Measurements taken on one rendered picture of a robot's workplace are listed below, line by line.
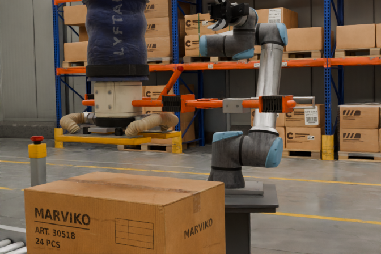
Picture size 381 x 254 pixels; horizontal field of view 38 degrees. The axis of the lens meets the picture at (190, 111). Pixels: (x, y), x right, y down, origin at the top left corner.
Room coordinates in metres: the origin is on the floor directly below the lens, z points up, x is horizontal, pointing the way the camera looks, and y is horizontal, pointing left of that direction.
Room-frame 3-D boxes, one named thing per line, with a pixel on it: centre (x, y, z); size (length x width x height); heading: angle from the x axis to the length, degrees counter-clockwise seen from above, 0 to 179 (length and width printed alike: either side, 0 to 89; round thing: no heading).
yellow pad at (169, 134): (2.07, 0.21, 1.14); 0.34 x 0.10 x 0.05; 60
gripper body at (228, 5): (2.17, -0.14, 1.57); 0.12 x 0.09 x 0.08; 150
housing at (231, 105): (1.75, -0.15, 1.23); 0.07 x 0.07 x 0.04; 60
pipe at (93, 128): (1.98, 0.26, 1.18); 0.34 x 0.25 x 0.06; 60
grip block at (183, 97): (1.86, 0.04, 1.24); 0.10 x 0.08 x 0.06; 150
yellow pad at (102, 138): (1.90, 0.31, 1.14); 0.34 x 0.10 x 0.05; 60
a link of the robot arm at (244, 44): (2.32, -0.22, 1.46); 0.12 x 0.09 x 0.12; 69
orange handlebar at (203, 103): (1.99, 0.03, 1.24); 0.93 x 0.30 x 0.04; 60
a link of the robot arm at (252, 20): (2.31, -0.23, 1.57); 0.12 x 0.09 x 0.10; 150
